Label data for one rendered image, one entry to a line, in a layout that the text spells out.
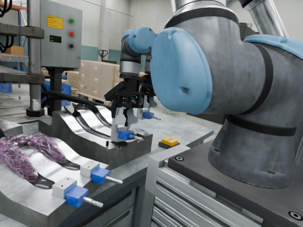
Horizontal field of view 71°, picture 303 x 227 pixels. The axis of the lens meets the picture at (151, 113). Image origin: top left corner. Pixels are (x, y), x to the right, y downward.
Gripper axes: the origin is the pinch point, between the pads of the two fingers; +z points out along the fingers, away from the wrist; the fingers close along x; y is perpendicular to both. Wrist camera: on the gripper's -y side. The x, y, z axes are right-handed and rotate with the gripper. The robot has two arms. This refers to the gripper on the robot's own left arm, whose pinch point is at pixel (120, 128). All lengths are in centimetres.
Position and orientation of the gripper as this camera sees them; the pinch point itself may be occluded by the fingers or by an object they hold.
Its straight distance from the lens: 80.6
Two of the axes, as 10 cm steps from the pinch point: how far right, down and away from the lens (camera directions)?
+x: 5.8, 0.0, 8.1
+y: 8.1, 1.1, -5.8
